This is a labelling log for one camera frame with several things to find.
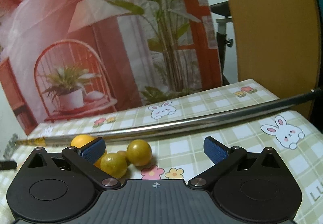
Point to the green yellow citrus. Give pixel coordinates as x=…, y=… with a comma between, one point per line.
x=114, y=165

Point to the wooden board panel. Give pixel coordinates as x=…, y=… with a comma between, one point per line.
x=278, y=43

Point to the clear plastic rake head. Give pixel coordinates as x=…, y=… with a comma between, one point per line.
x=10, y=147

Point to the yellow lemon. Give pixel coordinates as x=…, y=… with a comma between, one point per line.
x=81, y=140
x=98, y=162

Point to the checkered bunny tablecloth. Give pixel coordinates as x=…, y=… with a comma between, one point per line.
x=177, y=156

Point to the telescopic metal pole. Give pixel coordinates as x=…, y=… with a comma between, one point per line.
x=211, y=120

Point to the green round fruit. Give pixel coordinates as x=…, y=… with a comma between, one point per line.
x=139, y=152

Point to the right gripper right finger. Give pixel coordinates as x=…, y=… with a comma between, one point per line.
x=224, y=159

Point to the printed room scene backdrop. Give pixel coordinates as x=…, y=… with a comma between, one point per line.
x=68, y=59

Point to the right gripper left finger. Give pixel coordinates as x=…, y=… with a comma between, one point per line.
x=82, y=161

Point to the black office chair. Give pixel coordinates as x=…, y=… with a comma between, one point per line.
x=222, y=9

